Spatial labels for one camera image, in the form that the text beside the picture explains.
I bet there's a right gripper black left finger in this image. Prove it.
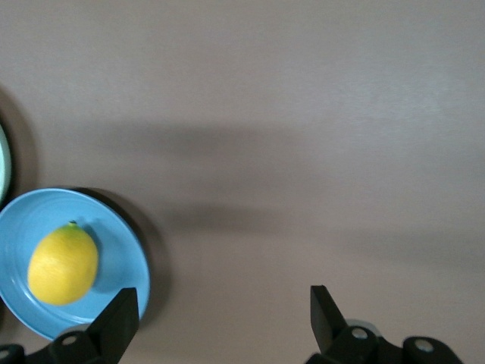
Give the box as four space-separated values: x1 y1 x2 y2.
0 287 139 364

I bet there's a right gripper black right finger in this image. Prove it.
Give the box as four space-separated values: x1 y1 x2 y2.
305 284 465 364

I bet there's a yellow lemon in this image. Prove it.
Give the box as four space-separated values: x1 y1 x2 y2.
27 219 100 306

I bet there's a blue round plate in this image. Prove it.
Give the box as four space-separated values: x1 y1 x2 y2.
0 187 152 341

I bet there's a light green round plate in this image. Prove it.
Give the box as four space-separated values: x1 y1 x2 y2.
0 121 12 206

